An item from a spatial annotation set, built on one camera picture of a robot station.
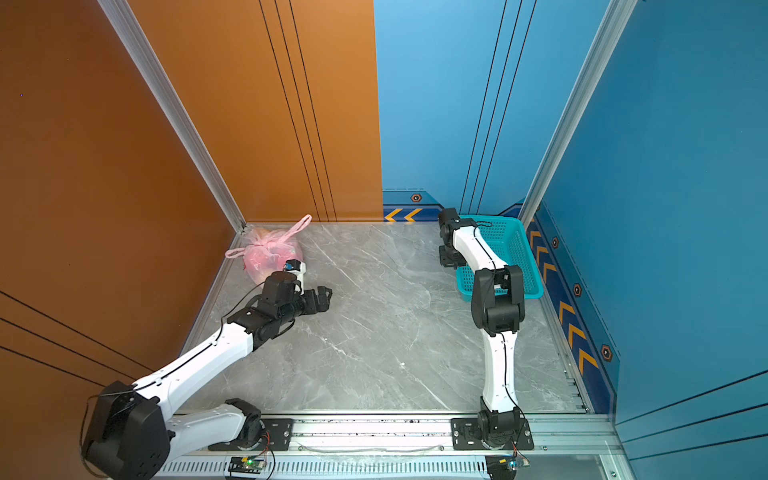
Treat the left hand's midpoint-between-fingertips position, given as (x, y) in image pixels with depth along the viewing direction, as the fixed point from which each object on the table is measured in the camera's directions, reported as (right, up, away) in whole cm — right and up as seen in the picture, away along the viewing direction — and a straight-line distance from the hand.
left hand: (320, 290), depth 85 cm
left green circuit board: (-14, -40, -14) cm, 45 cm away
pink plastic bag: (-21, +11, +14) cm, 28 cm away
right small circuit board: (+47, -40, -15) cm, 63 cm away
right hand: (+42, +7, +16) cm, 45 cm away
